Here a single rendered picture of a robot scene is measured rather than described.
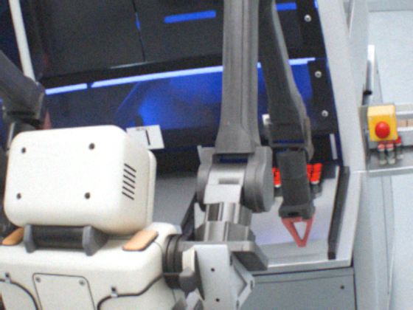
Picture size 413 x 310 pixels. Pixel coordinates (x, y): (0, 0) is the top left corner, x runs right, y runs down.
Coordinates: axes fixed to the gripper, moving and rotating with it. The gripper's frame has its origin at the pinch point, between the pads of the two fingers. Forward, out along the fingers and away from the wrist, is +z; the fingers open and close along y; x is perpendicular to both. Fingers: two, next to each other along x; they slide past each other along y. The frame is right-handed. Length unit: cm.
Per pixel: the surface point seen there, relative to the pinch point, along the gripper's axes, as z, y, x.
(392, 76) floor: 27, 354, -8
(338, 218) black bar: -0.8, 11.5, -6.8
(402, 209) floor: 58, 188, -13
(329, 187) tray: -2.5, 30.4, -2.8
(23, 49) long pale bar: -47, 22, 65
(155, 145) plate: -16, 35, 39
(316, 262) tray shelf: 3.9, -2.0, -2.9
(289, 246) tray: 0.8, 0.7, 2.9
